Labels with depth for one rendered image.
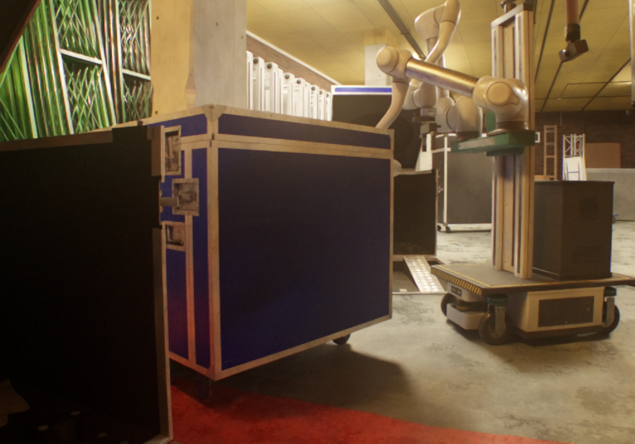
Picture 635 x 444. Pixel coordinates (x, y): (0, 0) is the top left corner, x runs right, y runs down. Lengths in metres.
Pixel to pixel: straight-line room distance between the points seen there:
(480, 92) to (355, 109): 2.45
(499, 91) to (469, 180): 6.12
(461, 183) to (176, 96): 5.99
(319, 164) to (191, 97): 1.37
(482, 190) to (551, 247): 5.76
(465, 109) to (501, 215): 0.65
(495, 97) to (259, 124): 1.10
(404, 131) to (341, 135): 3.01
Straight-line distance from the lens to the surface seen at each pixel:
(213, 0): 3.43
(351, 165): 2.07
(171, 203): 1.22
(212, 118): 1.59
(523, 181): 2.70
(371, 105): 4.64
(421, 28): 3.16
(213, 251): 1.60
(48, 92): 4.33
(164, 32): 3.30
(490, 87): 2.31
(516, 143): 2.48
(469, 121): 2.92
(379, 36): 7.82
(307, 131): 1.88
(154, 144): 1.22
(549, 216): 2.78
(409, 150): 5.17
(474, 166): 8.41
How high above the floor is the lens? 0.82
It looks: 3 degrees down
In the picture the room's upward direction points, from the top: straight up
